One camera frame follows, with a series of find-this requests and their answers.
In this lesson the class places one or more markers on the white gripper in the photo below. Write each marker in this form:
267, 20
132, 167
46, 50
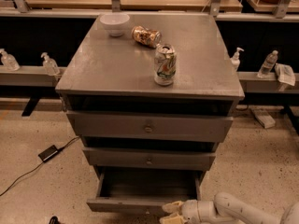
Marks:
191, 211

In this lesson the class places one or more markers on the grey bottom drawer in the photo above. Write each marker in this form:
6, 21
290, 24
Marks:
143, 191

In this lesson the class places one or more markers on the grey drawer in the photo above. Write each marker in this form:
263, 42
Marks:
154, 159
143, 191
148, 126

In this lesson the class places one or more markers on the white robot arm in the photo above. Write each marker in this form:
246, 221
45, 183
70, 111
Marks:
224, 209

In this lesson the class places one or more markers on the grey middle drawer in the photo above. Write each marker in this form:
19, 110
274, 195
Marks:
154, 159

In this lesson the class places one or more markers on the grey drawer cabinet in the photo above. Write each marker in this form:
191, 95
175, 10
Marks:
116, 75

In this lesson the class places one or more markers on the grey top drawer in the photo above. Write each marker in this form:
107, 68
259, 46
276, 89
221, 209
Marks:
148, 126

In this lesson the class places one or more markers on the black object at bottom edge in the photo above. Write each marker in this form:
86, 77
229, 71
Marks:
54, 220

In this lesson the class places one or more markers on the wooden block on floor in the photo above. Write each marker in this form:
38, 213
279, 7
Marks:
264, 118

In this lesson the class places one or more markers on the black power adapter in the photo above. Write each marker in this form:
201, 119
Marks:
48, 153

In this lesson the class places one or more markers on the white green soda can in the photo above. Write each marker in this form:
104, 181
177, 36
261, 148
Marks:
164, 64

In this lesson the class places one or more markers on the right sanitizer pump bottle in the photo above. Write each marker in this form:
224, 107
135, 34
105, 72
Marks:
235, 58

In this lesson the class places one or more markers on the sanitizer pump bottle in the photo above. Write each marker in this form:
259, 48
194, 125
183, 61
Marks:
50, 65
235, 58

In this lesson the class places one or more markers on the clear water bottle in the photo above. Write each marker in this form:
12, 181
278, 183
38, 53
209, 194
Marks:
268, 64

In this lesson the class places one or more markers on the crumpled white packet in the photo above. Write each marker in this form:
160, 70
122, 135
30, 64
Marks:
285, 74

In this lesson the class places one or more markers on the left sanitizer pump bottle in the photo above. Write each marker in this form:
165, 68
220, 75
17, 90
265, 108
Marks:
50, 65

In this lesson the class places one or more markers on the white ceramic bowl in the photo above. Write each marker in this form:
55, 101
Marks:
115, 23

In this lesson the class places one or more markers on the grey metal shelf rail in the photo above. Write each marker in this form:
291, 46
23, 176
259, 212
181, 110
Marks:
33, 76

